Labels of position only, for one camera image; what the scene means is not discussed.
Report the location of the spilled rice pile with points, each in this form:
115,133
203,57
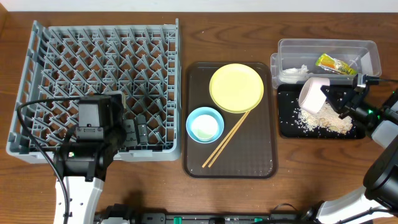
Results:
326,119

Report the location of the clear plastic bin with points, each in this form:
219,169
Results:
361,55

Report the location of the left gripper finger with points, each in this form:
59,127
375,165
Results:
141,125
131,136

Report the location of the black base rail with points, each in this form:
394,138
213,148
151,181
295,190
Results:
119,213

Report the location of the pink white bowl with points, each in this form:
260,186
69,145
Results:
311,98

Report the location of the yellow plastic plate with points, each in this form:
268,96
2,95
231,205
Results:
236,88

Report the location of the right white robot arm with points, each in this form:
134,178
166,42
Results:
377,198

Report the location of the grey plastic dishwasher rack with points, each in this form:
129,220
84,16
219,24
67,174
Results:
142,61

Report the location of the dark brown serving tray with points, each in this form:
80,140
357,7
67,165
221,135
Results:
252,151

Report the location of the lower wooden chopstick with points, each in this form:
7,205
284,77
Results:
228,141

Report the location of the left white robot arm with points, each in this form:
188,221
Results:
87,151

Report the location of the wooden chopstick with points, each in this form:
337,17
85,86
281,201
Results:
224,140
228,141

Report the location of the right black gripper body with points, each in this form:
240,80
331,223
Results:
343,101

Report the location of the white plastic cup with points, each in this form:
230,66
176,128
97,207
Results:
204,127

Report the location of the crumpled white tissue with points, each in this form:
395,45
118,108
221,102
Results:
294,75

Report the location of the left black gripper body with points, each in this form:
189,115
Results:
131,132

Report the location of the black waste tray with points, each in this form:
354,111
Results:
291,126

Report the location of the light blue bowl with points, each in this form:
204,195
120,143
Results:
209,111

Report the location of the yellow green snack wrapper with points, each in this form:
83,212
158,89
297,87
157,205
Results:
329,63

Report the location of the upper wooden chopstick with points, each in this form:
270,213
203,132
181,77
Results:
224,140

